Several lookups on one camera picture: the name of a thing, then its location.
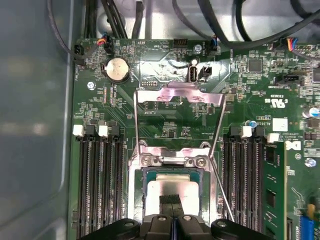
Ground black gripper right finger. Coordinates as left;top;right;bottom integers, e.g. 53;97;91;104
172;195;275;240

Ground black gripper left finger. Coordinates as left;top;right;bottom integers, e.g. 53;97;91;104
79;195;174;240

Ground silver CPU plate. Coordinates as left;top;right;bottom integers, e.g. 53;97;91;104
143;169;204;218

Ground thin metal locking lever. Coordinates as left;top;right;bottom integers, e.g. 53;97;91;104
209;153;236;223

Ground metal socket cover frame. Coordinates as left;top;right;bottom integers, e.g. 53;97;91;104
133;81;228;161

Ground CPU socket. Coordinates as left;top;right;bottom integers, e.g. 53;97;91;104
126;139;221;226

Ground green RAM stick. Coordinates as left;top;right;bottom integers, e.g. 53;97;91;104
263;141;287;240

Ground green motherboard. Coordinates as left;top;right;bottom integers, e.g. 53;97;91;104
67;37;320;240

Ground silver internal USB port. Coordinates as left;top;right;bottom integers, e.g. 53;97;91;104
186;65;200;83

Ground silver coin battery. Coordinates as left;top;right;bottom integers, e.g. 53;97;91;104
101;57;131;85

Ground black cable with coloured wires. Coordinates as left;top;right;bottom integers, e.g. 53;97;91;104
98;0;129;55

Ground thick black cable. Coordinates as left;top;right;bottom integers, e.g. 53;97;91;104
214;14;320;51

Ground thin black cable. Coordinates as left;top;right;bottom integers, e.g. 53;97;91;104
47;0;101;66

